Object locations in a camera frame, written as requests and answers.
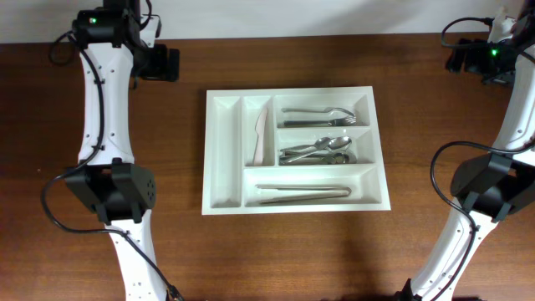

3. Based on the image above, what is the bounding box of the large metal spoon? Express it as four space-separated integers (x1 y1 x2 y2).
279 150 357 166
295 136 352 156

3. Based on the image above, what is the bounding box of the right black cable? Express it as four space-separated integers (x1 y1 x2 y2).
429 16 535 301

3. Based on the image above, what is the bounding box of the metal fork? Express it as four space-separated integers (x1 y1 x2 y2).
283 117 357 127
281 107 355 117

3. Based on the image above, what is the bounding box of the small metal spoon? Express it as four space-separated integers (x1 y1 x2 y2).
281 137 331 152
279 152 336 165

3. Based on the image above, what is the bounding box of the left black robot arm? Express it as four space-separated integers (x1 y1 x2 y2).
63 1 182 300

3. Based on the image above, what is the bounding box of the black cable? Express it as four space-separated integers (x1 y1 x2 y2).
429 16 535 301
39 0 185 301

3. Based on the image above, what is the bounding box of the white plastic cutlery tray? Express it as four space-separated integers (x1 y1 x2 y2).
202 86 390 215

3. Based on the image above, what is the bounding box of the left black cable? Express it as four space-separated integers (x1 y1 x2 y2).
39 0 185 301

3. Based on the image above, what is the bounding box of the white plastic knife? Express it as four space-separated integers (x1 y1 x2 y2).
253 108 268 166

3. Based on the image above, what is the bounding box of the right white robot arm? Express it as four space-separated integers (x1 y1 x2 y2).
393 1 534 300

